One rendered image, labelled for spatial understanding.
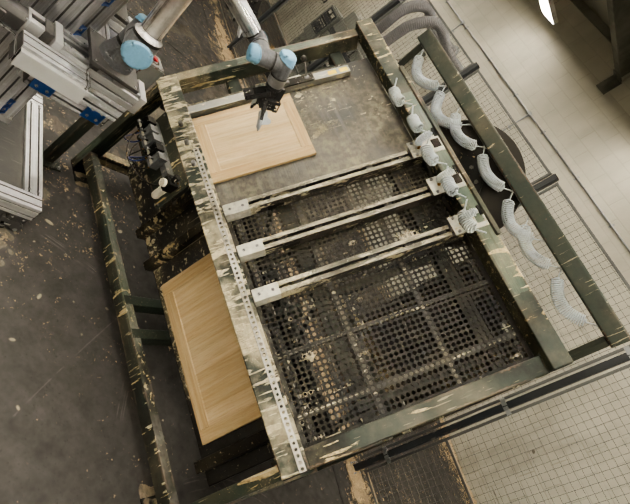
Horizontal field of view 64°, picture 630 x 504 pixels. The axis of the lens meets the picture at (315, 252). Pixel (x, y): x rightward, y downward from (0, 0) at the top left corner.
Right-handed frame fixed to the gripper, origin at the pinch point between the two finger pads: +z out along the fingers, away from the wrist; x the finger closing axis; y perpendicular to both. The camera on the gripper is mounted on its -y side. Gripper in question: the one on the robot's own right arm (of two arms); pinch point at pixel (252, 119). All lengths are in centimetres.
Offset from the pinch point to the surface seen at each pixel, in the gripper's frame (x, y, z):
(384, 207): -36, 66, 8
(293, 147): 14.7, 37.0, 23.7
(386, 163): -12, 73, 1
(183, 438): -94, -3, 147
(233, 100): 52, 12, 29
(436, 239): -59, 84, 2
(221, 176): 6.2, 1.8, 44.0
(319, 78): 55, 56, 4
